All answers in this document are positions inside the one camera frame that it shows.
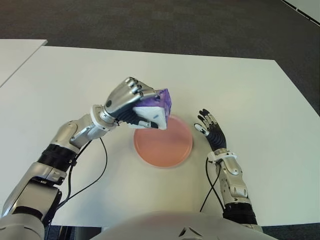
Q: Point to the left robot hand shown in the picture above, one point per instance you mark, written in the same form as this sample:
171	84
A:
122	97

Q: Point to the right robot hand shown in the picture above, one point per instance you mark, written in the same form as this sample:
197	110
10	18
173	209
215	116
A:
217	137

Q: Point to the purple tissue paper pack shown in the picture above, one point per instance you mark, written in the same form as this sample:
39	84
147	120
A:
155	112

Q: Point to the pink round plate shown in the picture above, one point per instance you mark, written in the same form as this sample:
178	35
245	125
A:
162	147

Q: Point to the grey robot torso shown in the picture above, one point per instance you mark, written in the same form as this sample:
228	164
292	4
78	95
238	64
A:
162	225

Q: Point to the white table with grey edge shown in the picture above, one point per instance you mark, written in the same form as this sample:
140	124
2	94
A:
15	57

